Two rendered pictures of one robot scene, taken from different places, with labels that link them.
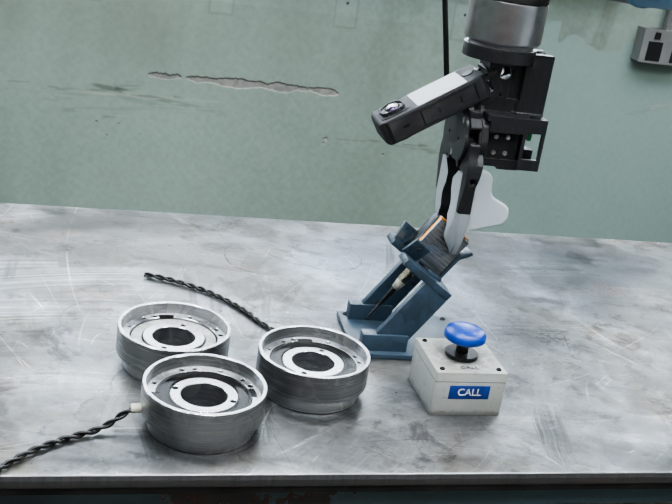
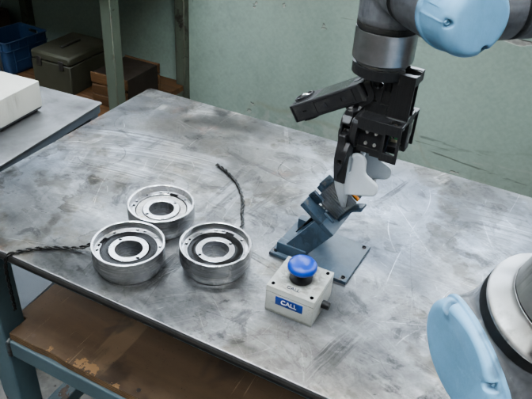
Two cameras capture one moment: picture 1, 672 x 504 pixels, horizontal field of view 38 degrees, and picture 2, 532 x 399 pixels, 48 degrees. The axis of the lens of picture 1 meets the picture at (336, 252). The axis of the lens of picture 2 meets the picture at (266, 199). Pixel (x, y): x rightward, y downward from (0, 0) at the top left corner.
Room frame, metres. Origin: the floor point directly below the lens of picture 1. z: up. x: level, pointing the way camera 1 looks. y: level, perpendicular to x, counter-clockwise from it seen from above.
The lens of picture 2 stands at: (0.35, -0.48, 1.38)
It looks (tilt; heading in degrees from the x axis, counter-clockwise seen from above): 34 degrees down; 40
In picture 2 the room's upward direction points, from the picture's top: 4 degrees clockwise
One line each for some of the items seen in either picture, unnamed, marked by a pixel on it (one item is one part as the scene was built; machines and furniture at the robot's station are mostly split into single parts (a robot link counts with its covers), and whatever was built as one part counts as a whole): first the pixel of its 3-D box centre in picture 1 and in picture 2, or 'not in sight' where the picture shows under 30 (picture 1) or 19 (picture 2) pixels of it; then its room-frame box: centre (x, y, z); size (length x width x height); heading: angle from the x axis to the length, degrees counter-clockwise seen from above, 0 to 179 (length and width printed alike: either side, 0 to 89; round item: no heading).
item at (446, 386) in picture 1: (462, 374); (302, 290); (0.85, -0.14, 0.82); 0.08 x 0.07 x 0.05; 105
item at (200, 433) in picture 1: (203, 403); (129, 252); (0.73, 0.09, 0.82); 0.10 x 0.10 x 0.04
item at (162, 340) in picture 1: (173, 344); (161, 212); (0.83, 0.14, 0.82); 0.10 x 0.10 x 0.04
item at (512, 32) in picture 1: (503, 23); (385, 44); (0.98, -0.13, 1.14); 0.08 x 0.08 x 0.05
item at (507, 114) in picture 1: (495, 106); (379, 108); (0.97, -0.13, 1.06); 0.09 x 0.08 x 0.12; 103
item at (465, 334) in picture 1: (461, 350); (301, 275); (0.85, -0.13, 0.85); 0.04 x 0.04 x 0.05
